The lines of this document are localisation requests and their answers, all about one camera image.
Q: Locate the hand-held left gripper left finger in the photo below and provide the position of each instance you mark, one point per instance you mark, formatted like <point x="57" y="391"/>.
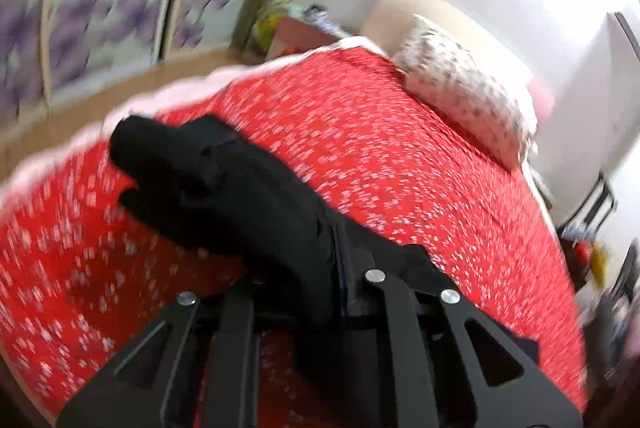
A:
<point x="240" y="308"/>

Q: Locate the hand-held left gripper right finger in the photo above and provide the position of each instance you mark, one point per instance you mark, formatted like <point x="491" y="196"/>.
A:
<point x="395" y="308"/>

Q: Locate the black pants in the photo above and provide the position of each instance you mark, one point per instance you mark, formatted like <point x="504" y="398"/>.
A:
<point x="225" y="188"/>

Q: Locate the red floral bedspread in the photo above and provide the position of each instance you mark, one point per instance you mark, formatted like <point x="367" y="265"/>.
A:
<point x="400" y="158"/>

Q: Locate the yellow plush toy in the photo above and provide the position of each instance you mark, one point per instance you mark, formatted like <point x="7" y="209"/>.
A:
<point x="601" y="263"/>

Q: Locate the white patterned pillow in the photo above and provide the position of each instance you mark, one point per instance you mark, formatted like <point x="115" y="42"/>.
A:
<point x="460" y="93"/>

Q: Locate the black wooden chair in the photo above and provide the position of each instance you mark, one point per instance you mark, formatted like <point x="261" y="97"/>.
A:
<point x="600" y="203"/>

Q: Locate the pink nightstand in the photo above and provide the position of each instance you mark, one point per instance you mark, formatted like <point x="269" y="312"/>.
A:
<point x="295" y="38"/>

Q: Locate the clutter on nightstand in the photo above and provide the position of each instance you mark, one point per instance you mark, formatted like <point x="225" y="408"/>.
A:
<point x="320" y="15"/>

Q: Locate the cream headboard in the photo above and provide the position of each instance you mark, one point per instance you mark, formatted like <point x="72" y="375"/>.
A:
<point x="400" y="3"/>

